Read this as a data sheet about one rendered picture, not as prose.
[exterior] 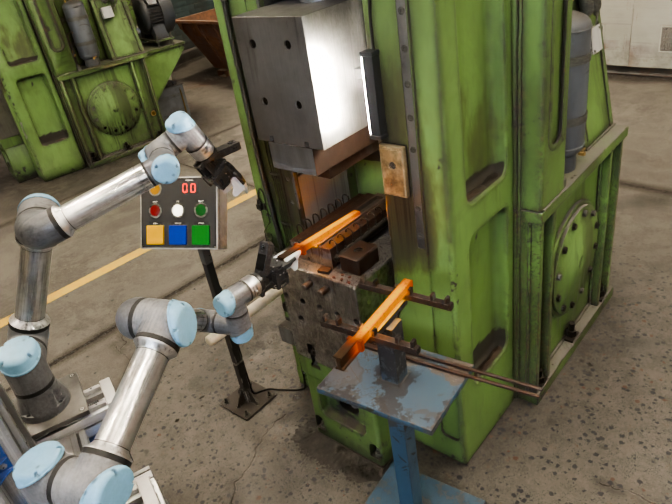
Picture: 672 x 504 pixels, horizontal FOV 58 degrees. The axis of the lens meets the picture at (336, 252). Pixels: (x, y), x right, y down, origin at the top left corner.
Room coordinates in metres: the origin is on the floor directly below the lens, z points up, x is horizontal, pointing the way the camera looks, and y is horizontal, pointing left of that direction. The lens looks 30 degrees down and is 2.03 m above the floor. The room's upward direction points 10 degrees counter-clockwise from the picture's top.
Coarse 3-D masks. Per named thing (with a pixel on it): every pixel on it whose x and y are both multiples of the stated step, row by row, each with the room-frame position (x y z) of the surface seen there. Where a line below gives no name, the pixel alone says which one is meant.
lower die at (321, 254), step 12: (348, 204) 2.16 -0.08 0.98; (360, 204) 2.12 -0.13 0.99; (384, 204) 2.08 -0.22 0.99; (336, 216) 2.05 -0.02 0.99; (360, 216) 2.01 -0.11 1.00; (372, 216) 2.00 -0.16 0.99; (384, 216) 2.03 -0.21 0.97; (312, 228) 2.01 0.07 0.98; (384, 228) 2.03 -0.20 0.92; (300, 240) 1.91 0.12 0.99; (324, 240) 1.87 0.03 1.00; (336, 240) 1.87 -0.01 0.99; (348, 240) 1.88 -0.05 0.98; (312, 252) 1.87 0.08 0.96; (324, 252) 1.83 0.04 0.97; (324, 264) 1.84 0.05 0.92; (336, 264) 1.82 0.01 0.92
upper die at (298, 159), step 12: (360, 132) 1.98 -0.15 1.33; (276, 144) 1.92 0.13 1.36; (336, 144) 1.89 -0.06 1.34; (348, 144) 1.93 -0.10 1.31; (360, 144) 1.97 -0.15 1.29; (276, 156) 1.93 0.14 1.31; (288, 156) 1.89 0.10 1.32; (300, 156) 1.85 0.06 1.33; (312, 156) 1.81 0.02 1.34; (324, 156) 1.84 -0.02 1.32; (336, 156) 1.88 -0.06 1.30; (348, 156) 1.92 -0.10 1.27; (288, 168) 1.90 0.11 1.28; (300, 168) 1.86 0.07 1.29; (312, 168) 1.82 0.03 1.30; (324, 168) 1.84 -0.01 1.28
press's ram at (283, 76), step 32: (288, 0) 2.13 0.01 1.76; (352, 0) 1.93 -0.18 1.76; (256, 32) 1.91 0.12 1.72; (288, 32) 1.82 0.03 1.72; (320, 32) 1.82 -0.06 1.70; (352, 32) 1.92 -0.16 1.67; (256, 64) 1.93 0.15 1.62; (288, 64) 1.83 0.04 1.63; (320, 64) 1.80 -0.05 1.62; (352, 64) 1.91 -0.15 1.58; (256, 96) 1.96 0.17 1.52; (288, 96) 1.85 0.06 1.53; (320, 96) 1.79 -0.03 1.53; (352, 96) 1.89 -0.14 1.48; (256, 128) 1.98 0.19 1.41; (288, 128) 1.87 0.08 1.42; (320, 128) 1.77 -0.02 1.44; (352, 128) 1.88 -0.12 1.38
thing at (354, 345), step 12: (396, 288) 1.48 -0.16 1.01; (396, 300) 1.43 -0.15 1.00; (384, 312) 1.38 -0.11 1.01; (372, 324) 1.33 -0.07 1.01; (348, 336) 1.29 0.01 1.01; (360, 336) 1.29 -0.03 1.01; (348, 348) 1.23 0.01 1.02; (360, 348) 1.26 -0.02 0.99; (336, 360) 1.21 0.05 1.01; (348, 360) 1.23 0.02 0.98
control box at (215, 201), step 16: (192, 176) 2.18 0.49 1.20; (160, 192) 2.20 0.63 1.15; (176, 192) 2.17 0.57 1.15; (208, 192) 2.12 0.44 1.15; (144, 208) 2.19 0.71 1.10; (160, 208) 2.17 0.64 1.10; (192, 208) 2.12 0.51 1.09; (208, 208) 2.10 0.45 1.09; (224, 208) 2.13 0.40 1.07; (144, 224) 2.16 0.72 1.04; (160, 224) 2.14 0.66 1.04; (176, 224) 2.11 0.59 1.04; (192, 224) 2.09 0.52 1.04; (208, 224) 2.07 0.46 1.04; (224, 224) 2.10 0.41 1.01; (144, 240) 2.13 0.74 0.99; (224, 240) 2.07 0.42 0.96
